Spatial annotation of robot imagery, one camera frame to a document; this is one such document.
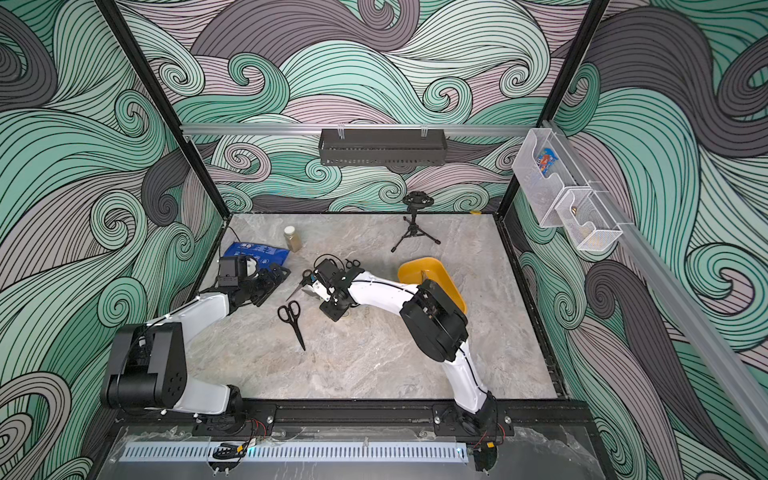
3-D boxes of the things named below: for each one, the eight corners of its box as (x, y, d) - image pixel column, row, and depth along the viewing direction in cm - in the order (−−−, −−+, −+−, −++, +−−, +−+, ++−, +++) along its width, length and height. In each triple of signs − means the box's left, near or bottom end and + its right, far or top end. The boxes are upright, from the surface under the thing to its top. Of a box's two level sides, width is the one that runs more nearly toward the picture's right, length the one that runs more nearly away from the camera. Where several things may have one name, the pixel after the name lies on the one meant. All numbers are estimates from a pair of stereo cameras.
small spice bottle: (287, 247, 112) (280, 230, 105) (296, 241, 114) (291, 224, 107) (294, 254, 110) (288, 238, 103) (304, 248, 112) (299, 231, 105)
